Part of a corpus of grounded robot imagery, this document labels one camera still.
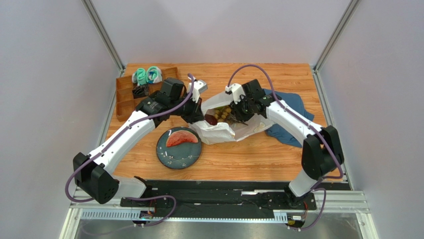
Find white plastic bag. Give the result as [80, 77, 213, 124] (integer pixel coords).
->
[189, 92, 274, 145]

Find right aluminium frame post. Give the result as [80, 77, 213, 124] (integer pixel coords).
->
[313, 0, 361, 73]

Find fake dark red plum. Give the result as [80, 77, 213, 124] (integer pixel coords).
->
[205, 114, 218, 125]

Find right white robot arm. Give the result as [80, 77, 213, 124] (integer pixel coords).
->
[225, 80, 344, 208]

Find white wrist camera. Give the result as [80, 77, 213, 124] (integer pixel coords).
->
[189, 79, 208, 103]
[225, 83, 245, 104]

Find fake watermelon slice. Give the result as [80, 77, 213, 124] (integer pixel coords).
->
[166, 130, 199, 147]

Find blue cloth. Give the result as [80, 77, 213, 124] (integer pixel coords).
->
[263, 88, 315, 148]

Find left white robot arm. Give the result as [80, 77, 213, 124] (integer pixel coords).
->
[65, 75, 208, 204]

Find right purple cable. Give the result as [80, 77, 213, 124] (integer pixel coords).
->
[226, 64, 344, 231]

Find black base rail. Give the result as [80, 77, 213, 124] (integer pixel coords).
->
[119, 179, 352, 220]

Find aluminium frame post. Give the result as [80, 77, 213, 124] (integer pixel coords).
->
[81, 0, 125, 74]
[313, 0, 361, 73]

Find black coiled cable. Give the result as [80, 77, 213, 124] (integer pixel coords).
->
[132, 84, 150, 99]

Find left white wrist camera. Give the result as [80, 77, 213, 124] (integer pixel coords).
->
[189, 79, 208, 103]

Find wooden compartment tray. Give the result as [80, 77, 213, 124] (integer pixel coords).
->
[115, 75, 162, 121]

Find left aluminium frame post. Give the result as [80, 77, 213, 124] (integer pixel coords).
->
[81, 0, 125, 74]

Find green white rolled socks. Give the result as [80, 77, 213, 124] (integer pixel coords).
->
[131, 66, 163, 86]

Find dark blue ceramic plate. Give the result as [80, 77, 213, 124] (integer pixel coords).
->
[156, 127, 203, 169]

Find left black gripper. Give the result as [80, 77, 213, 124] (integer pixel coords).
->
[170, 93, 205, 124]

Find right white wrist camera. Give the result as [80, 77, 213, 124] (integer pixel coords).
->
[225, 83, 245, 104]

